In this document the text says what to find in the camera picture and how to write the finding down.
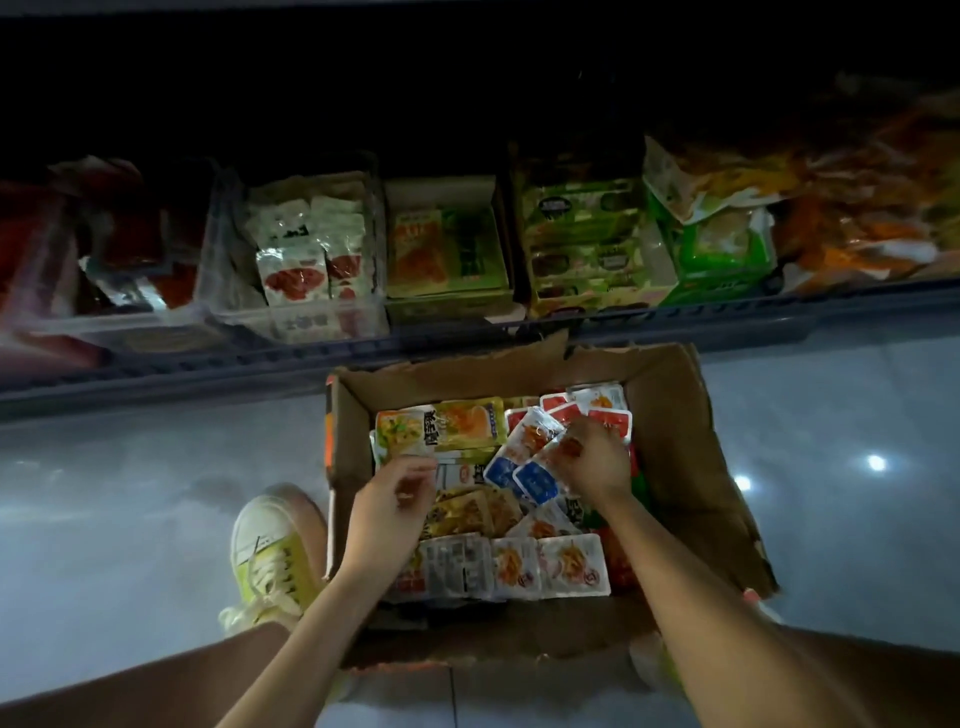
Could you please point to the person's left leg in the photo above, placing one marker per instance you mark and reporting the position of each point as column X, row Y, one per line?
column 120, row 698

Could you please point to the person's left forearm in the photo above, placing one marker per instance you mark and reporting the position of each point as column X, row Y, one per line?
column 308, row 653

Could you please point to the person's right forearm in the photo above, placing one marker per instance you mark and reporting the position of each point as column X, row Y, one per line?
column 720, row 630

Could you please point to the person's right shoe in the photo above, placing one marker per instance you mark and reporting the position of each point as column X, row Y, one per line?
column 653, row 660

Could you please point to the pile of red snack packets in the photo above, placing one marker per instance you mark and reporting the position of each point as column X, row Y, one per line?
column 23, row 255

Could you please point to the brown cardboard box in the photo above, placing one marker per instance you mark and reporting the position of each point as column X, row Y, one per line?
column 705, row 450

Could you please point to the person's right hand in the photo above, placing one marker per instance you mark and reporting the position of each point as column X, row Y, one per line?
column 593, row 462

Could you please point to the pile of orange yellow packets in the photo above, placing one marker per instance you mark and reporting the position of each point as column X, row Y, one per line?
column 855, row 195

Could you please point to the clear plastic tray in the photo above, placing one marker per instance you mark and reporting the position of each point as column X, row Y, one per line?
column 368, row 308
column 158, row 323
column 45, row 345

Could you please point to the green snack packets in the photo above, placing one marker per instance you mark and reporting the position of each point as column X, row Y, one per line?
column 720, row 248

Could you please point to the person's left hand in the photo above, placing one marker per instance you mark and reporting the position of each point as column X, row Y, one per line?
column 387, row 518

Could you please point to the green orange display carton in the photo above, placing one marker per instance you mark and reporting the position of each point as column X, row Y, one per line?
column 443, row 248

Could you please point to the person's left shoe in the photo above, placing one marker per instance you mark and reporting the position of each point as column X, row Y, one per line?
column 270, row 563

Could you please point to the grey metal store shelf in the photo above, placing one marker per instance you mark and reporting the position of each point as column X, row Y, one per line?
column 150, row 360

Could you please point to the person's shoe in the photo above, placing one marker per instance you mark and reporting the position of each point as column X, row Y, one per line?
column 653, row 660
column 270, row 563

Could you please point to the person's right leg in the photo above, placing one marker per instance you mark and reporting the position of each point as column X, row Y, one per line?
column 885, row 683

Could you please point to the person's leg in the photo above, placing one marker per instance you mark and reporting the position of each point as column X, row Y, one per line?
column 120, row 698
column 885, row 683

